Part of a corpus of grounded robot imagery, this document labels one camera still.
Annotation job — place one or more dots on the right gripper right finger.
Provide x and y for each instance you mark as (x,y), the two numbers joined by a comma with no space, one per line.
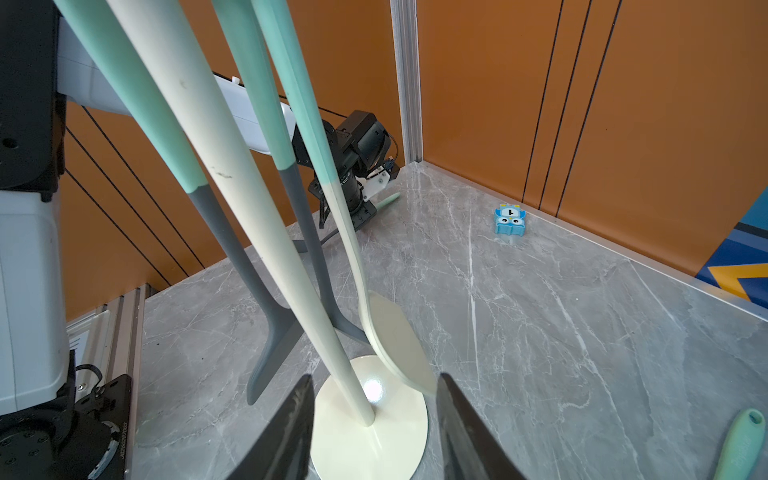
(469,450)

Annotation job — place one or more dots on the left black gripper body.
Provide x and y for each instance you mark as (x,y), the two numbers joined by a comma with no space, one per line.
(361,210)

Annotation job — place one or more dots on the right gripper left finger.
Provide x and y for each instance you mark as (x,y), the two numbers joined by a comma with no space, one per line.
(282,451)

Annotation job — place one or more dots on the white utensil rack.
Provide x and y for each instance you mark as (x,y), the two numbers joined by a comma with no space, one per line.
(368,424)

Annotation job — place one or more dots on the mint handle cream turner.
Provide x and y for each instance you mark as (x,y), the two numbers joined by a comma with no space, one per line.
(742,445)

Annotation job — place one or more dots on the mint handle grey spatula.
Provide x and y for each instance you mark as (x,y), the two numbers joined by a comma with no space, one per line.
(387,200)

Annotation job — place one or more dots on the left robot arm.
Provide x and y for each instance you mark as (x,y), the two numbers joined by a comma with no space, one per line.
(33,363)

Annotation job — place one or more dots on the small blue owl toy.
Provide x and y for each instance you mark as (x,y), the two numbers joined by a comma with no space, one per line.
(510,220)

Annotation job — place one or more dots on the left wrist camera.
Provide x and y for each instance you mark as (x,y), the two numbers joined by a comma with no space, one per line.
(377,181)

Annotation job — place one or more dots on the aluminium front rail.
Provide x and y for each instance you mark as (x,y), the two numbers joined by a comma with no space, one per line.
(109,337)

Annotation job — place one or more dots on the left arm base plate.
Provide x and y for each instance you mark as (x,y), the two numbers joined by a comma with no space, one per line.
(69,439)

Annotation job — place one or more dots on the mint handle grey turner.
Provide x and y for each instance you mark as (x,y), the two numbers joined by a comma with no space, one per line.
(198,198)

